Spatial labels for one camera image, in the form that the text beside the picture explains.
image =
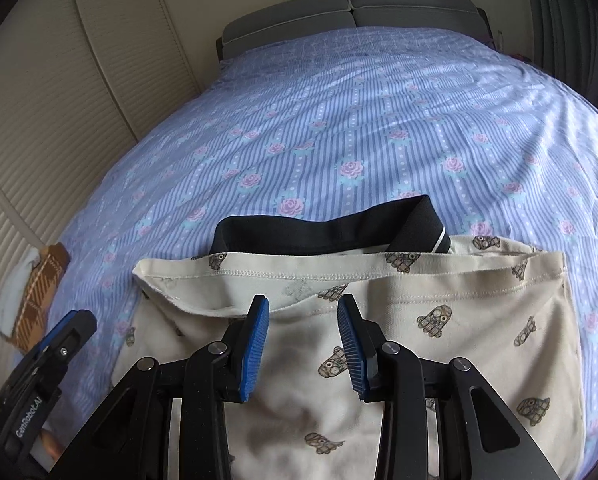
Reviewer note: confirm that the white folded cloth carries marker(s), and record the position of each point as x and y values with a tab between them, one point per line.
14	290

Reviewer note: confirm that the brown plaid folded garment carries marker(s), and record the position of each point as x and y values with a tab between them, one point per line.
41	295

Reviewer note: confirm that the blue floral striped bed sheet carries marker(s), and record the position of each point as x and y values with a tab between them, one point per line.
354	125

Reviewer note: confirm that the cream bear-print polo shirt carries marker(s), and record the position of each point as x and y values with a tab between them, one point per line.
454	360

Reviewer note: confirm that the cream louvred wardrobe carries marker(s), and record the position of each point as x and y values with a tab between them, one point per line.
79	110

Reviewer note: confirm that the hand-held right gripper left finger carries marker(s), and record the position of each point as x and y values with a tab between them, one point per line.
256	345

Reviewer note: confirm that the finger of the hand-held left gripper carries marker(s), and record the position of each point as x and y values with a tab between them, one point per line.
74	335
44	347

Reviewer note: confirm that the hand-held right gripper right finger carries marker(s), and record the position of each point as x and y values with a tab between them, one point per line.
351	345

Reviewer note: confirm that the grey-green curtain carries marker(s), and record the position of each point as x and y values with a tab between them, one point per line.
574	25

